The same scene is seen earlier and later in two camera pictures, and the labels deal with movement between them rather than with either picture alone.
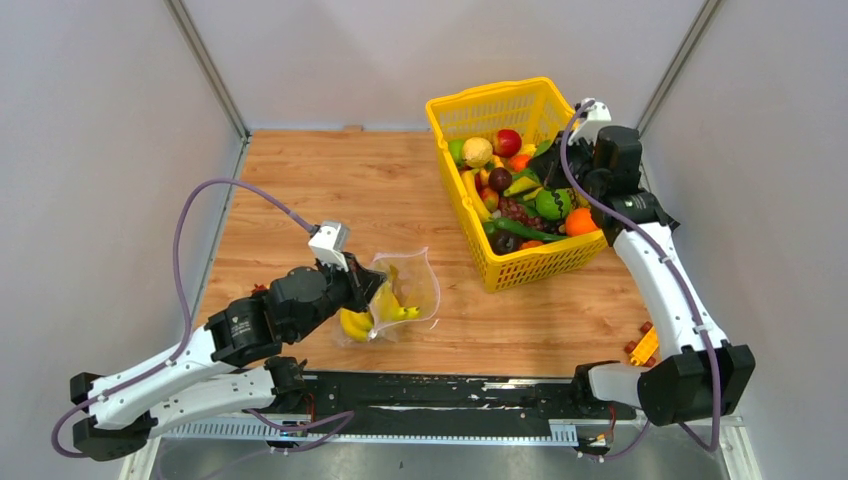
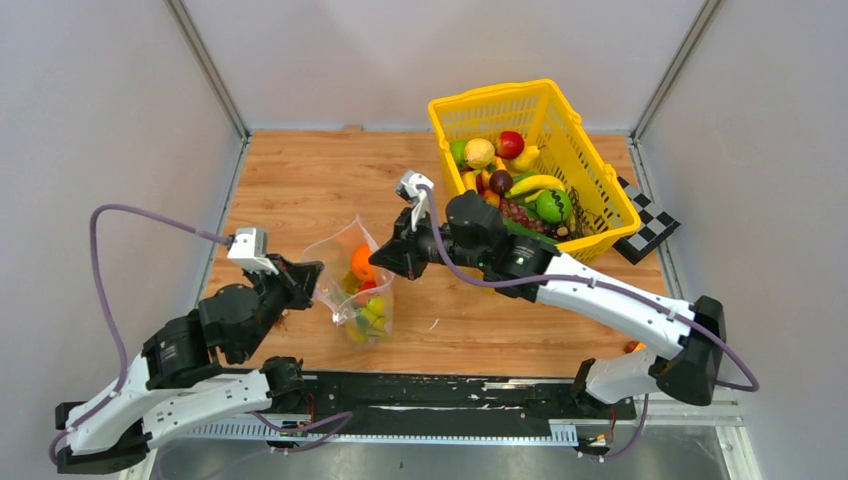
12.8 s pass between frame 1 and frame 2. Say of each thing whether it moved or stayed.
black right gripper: moved
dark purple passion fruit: stayed
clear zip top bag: moved
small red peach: stayed
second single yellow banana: stayed
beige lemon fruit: stayed
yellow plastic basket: stayed
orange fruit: moved
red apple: stayed
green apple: stayed
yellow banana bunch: moved
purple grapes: stayed
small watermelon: stayed
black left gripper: moved
